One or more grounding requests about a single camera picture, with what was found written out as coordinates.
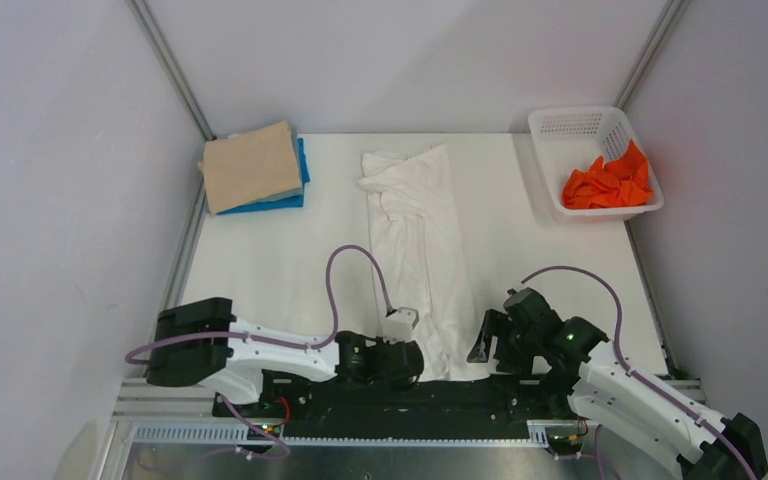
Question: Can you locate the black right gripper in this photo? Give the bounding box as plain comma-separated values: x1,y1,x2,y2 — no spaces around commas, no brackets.
467,308,540,376

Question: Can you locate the white t shirt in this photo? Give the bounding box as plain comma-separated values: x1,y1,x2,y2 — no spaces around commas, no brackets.
358,145,489,382

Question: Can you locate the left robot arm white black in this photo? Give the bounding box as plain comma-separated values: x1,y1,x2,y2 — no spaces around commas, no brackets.
146,297,425,416

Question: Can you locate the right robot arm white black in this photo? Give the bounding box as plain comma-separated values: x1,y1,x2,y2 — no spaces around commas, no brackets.
466,288,768,479

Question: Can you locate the left circuit board with leds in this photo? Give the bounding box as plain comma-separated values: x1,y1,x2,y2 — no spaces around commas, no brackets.
246,425,282,442

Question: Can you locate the circuit board with leds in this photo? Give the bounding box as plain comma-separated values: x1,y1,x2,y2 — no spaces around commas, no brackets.
547,434,583,461
246,425,282,442

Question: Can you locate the right circuit board with leds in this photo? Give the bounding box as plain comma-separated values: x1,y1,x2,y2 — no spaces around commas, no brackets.
547,434,583,461

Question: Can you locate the blue folded t shirt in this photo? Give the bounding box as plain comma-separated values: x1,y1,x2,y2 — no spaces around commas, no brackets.
218,136,311,215

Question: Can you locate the white plastic basket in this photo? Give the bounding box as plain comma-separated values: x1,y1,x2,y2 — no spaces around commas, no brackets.
528,106,665,223

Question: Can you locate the orange t shirt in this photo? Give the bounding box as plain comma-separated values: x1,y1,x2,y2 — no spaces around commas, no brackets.
561,140,654,210

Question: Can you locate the beige folded t shirt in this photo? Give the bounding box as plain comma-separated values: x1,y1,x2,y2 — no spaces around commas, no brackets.
199,121,300,215

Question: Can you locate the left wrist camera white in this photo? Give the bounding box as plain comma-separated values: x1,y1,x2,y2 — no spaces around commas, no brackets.
381,307,419,343

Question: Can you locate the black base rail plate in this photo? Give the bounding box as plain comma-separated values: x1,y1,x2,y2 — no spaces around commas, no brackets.
206,372,588,440

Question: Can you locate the white toothed cable strip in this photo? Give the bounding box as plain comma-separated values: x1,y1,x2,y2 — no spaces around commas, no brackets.
132,422,549,448

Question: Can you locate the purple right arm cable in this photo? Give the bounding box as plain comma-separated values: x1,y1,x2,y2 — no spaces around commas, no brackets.
521,265,760,480

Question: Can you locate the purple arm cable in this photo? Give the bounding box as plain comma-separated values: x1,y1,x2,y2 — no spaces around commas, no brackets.
124,245,395,462
521,265,760,480

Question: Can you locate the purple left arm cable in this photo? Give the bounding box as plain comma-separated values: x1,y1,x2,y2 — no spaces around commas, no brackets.
124,245,395,462

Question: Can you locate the aluminium frame rail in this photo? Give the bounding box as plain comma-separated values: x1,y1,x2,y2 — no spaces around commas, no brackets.
127,0,216,141

